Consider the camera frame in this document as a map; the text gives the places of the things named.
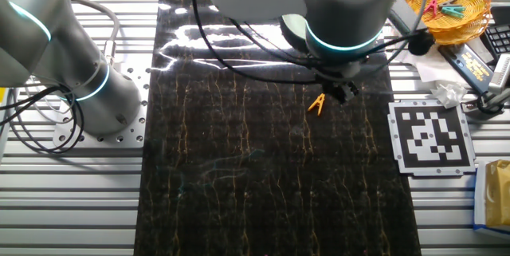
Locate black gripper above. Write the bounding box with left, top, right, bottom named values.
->
left=320, top=78, right=359, bottom=104

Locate green clothespin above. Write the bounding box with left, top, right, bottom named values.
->
left=441, top=5, right=466, bottom=19

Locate dark device with yellow print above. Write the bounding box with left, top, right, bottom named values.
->
left=437, top=43, right=495, bottom=96

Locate black marble pattern mat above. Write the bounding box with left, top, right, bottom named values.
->
left=133, top=0, right=422, bottom=256

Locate black base cable bundle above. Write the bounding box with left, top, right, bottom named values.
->
left=0, top=84, right=87, bottom=154

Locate orange wicker basket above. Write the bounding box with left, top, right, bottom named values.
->
left=404, top=0, right=492, bottom=45

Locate orange clothespin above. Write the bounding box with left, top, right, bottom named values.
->
left=307, top=93, right=327, bottom=116

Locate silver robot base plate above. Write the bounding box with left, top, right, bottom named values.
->
left=53, top=64, right=151, bottom=148

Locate white paper towel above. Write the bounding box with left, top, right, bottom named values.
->
left=388, top=24, right=479, bottom=85

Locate thin arm cable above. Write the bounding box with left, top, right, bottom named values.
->
left=190, top=0, right=436, bottom=86

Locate black keyboard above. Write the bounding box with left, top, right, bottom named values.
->
left=480, top=6, right=510, bottom=64

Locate crumpled white tissue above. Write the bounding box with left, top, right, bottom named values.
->
left=430, top=82, right=468, bottom=109

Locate pale green plate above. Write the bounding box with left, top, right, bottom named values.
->
left=280, top=13, right=308, bottom=49

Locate pink clothespin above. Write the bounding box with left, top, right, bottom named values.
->
left=422, top=0, right=438, bottom=18

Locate black camera cable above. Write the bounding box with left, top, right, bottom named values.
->
left=476, top=88, right=510, bottom=116

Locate grey base cable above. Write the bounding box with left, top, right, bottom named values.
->
left=67, top=0, right=121, bottom=65

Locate black white marker board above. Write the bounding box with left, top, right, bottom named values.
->
left=387, top=99, right=477, bottom=177

